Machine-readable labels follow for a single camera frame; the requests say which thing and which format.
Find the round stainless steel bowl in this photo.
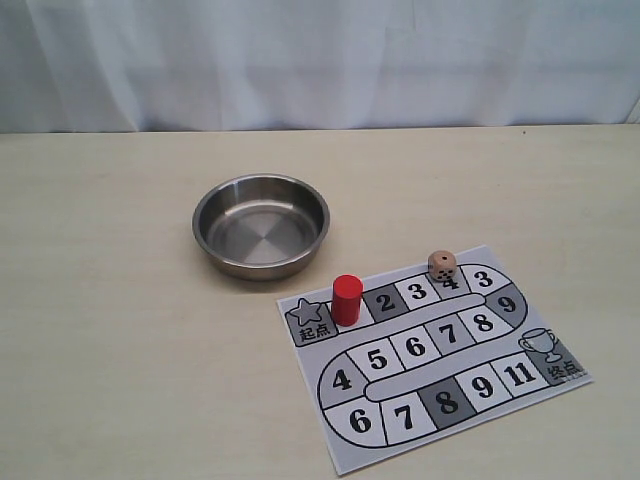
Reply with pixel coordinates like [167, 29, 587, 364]
[192, 173, 331, 281]

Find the red cylinder game piece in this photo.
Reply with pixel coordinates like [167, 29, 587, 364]
[331, 274, 364, 327]

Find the beige wooden die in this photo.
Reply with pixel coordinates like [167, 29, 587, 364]
[428, 250, 457, 282]

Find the white backdrop curtain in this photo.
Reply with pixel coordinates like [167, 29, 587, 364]
[1, 1, 639, 133]

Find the paper game board sheet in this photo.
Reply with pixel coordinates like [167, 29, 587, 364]
[278, 246, 591, 475]

